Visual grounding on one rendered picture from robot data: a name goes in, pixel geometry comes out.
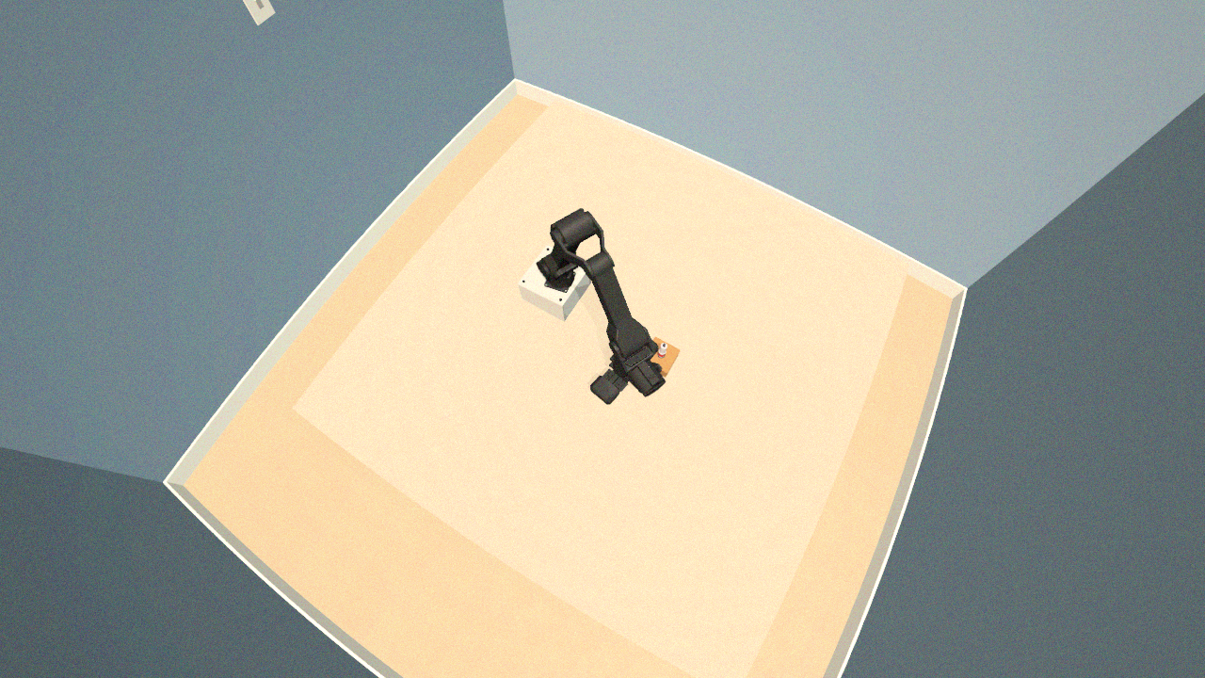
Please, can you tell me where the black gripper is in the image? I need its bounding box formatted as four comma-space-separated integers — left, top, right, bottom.
590, 354, 629, 405

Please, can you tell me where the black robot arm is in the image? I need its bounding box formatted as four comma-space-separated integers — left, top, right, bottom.
536, 207, 668, 397

